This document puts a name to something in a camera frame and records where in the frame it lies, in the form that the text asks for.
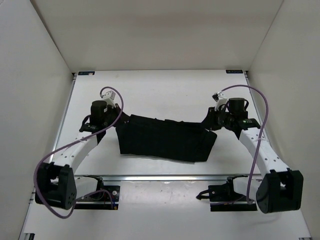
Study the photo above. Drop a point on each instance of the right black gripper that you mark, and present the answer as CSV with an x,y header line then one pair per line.
x,y
209,123

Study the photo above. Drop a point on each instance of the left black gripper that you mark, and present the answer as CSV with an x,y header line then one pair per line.
x,y
123,118

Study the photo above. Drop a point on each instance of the black pleated skirt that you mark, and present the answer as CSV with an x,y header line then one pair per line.
x,y
167,139

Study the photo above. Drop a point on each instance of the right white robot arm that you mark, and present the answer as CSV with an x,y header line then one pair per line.
x,y
280,188

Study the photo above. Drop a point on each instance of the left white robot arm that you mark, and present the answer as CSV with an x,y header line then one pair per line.
x,y
57,186

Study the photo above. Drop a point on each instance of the right corner label sticker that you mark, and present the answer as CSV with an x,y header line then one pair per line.
x,y
234,71

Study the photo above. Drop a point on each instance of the corner label sticker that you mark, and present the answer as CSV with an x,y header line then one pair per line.
x,y
86,73
234,71

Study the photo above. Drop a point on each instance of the left corner label sticker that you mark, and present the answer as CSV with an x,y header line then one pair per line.
x,y
86,73

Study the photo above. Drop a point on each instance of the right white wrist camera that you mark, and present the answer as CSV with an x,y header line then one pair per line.
x,y
220,100

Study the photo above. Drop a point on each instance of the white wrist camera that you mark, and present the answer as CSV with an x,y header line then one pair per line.
x,y
109,98
220,100

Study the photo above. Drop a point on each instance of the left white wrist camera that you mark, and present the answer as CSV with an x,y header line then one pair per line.
x,y
109,98

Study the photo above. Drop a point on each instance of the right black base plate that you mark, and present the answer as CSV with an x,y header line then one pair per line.
x,y
223,199

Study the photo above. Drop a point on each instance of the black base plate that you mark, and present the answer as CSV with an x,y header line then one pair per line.
x,y
223,199
101,201

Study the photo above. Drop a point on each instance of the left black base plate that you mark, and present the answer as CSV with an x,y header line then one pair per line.
x,y
101,201

